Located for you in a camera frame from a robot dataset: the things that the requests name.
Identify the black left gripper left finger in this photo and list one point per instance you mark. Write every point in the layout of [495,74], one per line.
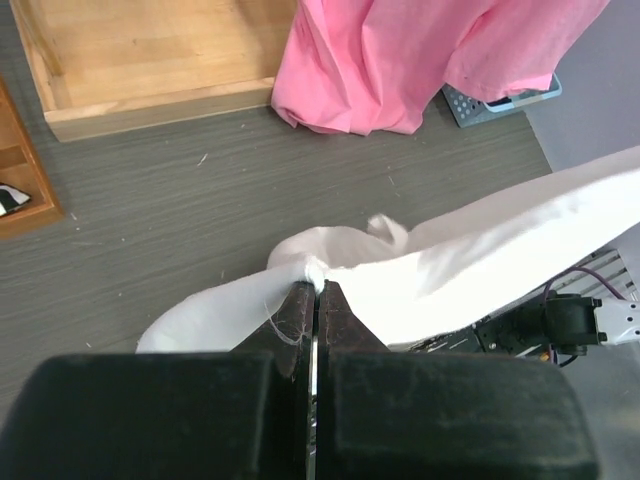
[243,414]

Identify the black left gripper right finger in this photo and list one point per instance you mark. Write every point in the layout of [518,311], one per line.
[395,415]

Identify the white t shirt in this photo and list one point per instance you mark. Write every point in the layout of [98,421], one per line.
[406,285]

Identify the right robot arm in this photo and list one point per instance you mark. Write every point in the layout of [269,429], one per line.
[559,328]

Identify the black white striped shirt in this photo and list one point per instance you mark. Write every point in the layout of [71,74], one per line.
[12,199]

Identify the pink t shirt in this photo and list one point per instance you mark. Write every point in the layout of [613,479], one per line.
[360,66]

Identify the blue plastic basket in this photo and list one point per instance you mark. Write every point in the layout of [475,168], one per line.
[468,111]

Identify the orange wooden organizer tray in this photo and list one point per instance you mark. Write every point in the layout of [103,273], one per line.
[22,168]

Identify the wooden clothes rack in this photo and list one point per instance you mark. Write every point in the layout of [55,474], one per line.
[104,67]

